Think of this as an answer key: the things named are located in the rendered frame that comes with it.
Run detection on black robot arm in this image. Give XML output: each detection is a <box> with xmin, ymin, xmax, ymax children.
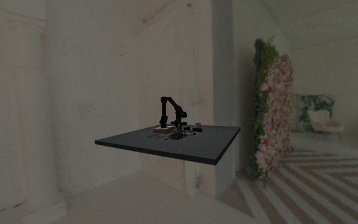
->
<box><xmin>159</xmin><ymin>96</ymin><xmax>187</xmax><ymax>128</ymax></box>

